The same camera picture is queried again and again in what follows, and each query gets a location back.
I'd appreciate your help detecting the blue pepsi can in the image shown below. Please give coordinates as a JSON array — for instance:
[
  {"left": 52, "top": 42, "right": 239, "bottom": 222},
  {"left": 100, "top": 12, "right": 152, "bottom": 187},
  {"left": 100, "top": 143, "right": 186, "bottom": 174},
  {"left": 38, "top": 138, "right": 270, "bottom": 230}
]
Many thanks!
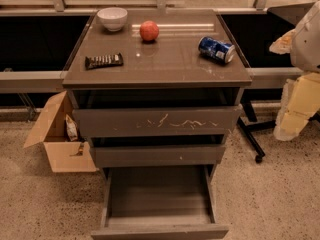
[{"left": 198, "top": 36, "right": 236, "bottom": 64}]

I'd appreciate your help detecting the grey drawer cabinet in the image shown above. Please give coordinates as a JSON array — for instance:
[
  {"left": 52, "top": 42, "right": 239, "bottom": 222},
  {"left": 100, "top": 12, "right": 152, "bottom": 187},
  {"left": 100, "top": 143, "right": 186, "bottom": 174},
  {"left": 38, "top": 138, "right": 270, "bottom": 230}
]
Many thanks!
[{"left": 62, "top": 7, "right": 253, "bottom": 240}]

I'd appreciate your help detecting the open bottom grey drawer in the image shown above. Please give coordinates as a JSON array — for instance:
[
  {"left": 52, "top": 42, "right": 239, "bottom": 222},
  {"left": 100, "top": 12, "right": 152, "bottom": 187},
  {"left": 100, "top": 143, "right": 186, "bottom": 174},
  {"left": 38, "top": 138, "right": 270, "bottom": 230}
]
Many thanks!
[{"left": 91, "top": 166, "right": 229, "bottom": 240}]

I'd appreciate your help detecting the dark snack bar wrapper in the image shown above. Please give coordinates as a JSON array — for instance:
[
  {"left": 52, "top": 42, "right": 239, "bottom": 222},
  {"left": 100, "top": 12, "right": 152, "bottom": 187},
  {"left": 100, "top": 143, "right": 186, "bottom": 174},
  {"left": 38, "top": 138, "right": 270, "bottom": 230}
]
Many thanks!
[{"left": 85, "top": 53, "right": 123, "bottom": 70}]

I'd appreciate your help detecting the open cardboard box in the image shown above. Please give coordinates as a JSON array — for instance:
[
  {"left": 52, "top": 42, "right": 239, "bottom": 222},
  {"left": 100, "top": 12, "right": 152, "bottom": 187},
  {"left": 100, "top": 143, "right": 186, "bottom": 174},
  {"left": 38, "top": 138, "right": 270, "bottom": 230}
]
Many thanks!
[{"left": 24, "top": 91, "right": 96, "bottom": 173}]

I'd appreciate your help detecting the top grey drawer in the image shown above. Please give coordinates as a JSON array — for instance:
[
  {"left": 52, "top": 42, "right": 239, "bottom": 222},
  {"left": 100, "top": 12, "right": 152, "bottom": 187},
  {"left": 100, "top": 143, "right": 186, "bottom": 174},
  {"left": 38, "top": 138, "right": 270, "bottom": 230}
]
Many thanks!
[{"left": 73, "top": 106, "right": 241, "bottom": 137}]

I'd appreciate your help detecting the middle grey drawer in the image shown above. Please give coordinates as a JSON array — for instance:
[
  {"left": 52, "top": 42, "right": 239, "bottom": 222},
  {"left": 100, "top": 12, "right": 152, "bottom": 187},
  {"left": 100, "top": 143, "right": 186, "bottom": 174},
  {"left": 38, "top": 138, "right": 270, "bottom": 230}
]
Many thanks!
[{"left": 90, "top": 144, "right": 226, "bottom": 168}]

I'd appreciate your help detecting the white ceramic bowl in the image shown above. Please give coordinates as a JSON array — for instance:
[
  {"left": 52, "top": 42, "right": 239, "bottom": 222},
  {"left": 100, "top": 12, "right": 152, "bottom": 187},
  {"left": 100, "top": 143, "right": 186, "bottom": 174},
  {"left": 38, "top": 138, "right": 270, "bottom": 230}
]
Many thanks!
[{"left": 97, "top": 7, "right": 128, "bottom": 32}]

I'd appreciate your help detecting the red apple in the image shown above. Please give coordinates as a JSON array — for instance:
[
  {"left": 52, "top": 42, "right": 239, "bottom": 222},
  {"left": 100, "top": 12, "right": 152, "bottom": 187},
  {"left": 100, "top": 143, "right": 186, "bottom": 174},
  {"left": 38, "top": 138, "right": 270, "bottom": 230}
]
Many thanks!
[{"left": 139, "top": 21, "right": 159, "bottom": 42}]

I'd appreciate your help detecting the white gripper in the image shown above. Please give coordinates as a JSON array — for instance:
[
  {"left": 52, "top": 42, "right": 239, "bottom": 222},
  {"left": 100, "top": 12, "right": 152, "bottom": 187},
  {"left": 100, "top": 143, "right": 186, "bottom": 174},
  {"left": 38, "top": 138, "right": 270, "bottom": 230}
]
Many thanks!
[{"left": 269, "top": 1, "right": 320, "bottom": 141}]

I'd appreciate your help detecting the black rolling stand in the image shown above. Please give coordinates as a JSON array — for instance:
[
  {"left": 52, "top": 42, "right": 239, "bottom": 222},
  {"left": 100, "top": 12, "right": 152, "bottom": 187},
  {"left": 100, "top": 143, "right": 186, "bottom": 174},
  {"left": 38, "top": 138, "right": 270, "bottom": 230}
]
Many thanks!
[{"left": 236, "top": 100, "right": 320, "bottom": 164}]

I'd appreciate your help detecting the snack bag in box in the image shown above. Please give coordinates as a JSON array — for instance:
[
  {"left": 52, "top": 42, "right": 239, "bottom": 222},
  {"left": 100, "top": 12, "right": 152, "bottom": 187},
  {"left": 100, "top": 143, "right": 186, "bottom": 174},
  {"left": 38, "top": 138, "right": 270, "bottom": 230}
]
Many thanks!
[{"left": 65, "top": 114, "right": 78, "bottom": 141}]

